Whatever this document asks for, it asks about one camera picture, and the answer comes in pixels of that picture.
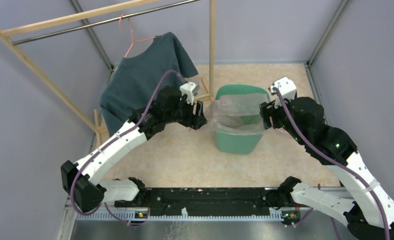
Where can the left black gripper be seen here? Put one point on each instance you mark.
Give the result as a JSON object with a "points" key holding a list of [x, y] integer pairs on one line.
{"points": [[193, 120]]}

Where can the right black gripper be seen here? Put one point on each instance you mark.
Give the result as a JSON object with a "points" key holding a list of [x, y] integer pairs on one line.
{"points": [[267, 109]]}

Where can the pink plastic trash bag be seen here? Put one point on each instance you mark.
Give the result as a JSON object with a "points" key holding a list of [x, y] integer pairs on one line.
{"points": [[236, 114]]}

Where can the green plastic trash bin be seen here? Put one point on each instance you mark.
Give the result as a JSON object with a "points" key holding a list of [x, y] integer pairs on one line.
{"points": [[237, 144]]}

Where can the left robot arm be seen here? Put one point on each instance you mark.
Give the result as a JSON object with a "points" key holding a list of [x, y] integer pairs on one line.
{"points": [[83, 179]]}

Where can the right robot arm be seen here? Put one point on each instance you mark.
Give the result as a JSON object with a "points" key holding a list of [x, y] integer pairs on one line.
{"points": [[369, 213]]}

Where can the dark teal t-shirt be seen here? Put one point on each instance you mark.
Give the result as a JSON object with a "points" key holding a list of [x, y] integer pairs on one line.
{"points": [[136, 78]]}

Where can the pink clothes hanger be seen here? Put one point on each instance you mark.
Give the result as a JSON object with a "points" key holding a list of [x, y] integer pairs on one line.
{"points": [[132, 34]]}

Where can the metal hanging rod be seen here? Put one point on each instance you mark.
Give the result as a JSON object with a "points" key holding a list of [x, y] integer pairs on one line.
{"points": [[103, 22]]}

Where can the wooden clothes rack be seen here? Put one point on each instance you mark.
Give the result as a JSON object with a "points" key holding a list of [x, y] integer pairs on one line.
{"points": [[31, 115]]}

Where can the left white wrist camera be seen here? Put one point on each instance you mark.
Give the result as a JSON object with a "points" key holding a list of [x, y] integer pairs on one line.
{"points": [[188, 91]]}

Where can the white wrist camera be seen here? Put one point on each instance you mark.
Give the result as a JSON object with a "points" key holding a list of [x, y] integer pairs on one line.
{"points": [[286, 87], [188, 91]]}

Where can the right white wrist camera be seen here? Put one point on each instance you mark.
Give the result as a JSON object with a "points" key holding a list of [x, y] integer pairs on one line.
{"points": [[286, 87]]}

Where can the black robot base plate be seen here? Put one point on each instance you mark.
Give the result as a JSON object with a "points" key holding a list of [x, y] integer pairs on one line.
{"points": [[211, 202]]}

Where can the white toothed cable rail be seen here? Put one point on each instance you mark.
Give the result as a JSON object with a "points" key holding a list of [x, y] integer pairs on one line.
{"points": [[133, 216]]}

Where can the aluminium frame post right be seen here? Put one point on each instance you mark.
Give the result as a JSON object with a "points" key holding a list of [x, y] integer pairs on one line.
{"points": [[334, 21]]}

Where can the aluminium frame post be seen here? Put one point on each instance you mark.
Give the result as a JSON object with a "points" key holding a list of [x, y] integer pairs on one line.
{"points": [[334, 21], [91, 34]]}

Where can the aluminium frame post left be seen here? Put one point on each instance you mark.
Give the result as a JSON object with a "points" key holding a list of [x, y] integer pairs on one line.
{"points": [[91, 34]]}

